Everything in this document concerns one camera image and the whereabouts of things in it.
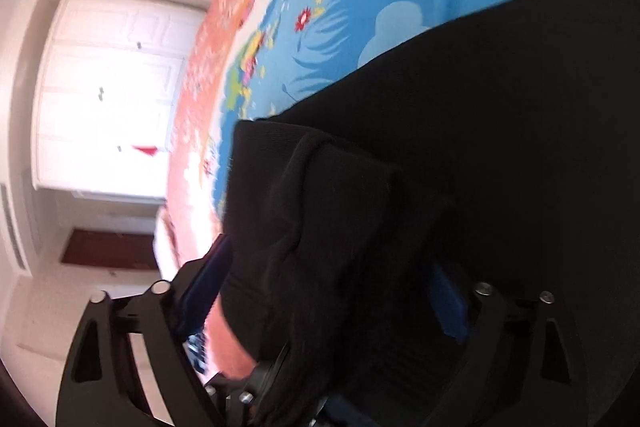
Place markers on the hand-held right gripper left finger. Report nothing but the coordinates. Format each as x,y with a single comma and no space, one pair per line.
200,292

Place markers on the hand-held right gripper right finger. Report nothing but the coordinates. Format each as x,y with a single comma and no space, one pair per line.
450,302

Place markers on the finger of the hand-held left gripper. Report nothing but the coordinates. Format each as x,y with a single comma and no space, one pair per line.
265,382

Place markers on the black pants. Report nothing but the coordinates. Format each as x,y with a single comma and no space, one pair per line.
450,157

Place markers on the dark brown door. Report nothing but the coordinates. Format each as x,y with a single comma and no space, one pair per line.
107,249

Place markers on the small red tag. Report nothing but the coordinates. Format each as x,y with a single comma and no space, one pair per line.
145,150

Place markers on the white wardrobe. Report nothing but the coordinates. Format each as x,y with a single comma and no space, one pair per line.
100,67

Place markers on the pink cartoon printed bedsheet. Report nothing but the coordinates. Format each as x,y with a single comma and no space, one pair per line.
350,7

